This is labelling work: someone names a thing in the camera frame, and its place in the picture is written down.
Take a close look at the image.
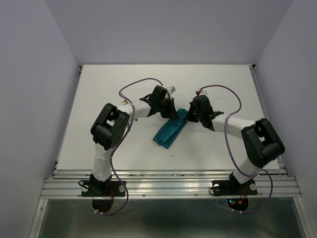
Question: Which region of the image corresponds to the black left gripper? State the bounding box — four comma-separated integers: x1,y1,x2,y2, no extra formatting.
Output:
158,98,178,119

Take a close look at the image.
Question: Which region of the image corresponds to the teal cloth napkin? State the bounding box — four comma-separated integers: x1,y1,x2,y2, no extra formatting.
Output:
153,109,188,149

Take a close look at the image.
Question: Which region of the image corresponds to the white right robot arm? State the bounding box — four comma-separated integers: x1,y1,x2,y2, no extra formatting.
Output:
187,95,285,193

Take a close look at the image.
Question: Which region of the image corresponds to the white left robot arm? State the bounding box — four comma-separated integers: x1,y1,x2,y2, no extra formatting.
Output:
90,85,178,195

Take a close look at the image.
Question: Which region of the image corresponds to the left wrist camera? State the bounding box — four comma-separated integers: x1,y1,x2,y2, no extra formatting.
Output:
167,86,176,94

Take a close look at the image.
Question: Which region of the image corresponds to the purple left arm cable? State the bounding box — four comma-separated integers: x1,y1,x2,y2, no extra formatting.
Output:
95,78,164,216

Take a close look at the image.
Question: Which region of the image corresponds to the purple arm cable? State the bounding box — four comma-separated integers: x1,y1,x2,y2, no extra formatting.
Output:
197,84,274,214
95,78,164,216

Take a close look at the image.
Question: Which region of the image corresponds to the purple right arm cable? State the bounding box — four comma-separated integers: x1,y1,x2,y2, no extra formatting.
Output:
197,84,274,214

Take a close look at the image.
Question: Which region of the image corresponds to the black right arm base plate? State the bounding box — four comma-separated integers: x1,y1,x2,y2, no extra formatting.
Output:
209,179,258,196

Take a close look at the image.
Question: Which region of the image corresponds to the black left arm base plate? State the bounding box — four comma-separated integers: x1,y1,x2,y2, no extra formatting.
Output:
78,180,126,197

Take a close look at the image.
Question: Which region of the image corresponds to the aluminium frame rail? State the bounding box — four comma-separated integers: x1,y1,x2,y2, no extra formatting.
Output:
40,169,302,199

